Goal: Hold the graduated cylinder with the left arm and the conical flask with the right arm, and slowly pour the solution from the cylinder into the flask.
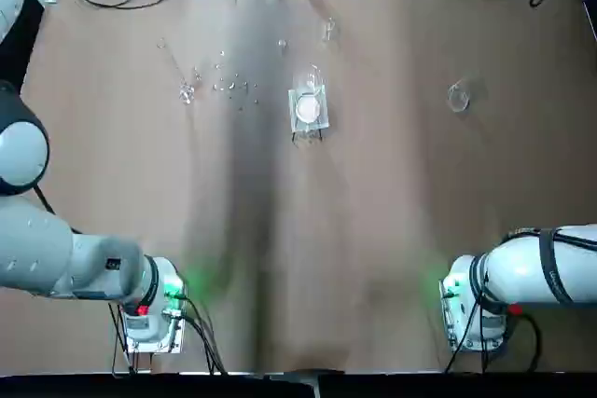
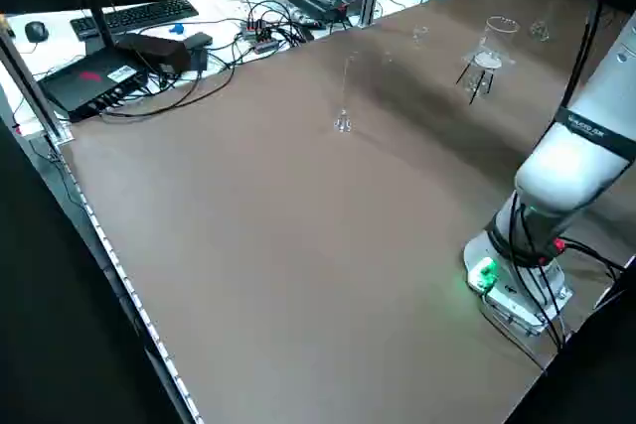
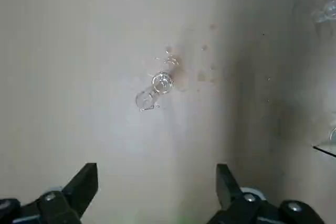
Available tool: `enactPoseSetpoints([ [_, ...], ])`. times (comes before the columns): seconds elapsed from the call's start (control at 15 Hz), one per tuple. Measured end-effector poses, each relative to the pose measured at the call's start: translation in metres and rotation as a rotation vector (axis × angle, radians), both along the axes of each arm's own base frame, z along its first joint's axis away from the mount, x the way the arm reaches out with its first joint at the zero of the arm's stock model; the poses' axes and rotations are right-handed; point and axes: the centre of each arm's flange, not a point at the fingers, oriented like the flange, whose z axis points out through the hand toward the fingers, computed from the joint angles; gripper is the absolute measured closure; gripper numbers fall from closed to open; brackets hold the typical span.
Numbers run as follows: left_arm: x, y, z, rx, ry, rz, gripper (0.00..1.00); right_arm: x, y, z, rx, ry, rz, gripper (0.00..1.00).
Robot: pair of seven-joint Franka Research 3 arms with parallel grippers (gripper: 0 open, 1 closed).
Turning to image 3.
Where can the square gauze plate white centre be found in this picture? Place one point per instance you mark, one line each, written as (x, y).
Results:
(331, 148)

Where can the tiny clear glass cup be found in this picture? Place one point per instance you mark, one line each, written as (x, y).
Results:
(325, 14)

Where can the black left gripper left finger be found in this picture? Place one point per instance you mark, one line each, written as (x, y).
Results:
(76, 195)

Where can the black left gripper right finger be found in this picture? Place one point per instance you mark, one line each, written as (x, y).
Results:
(231, 195)

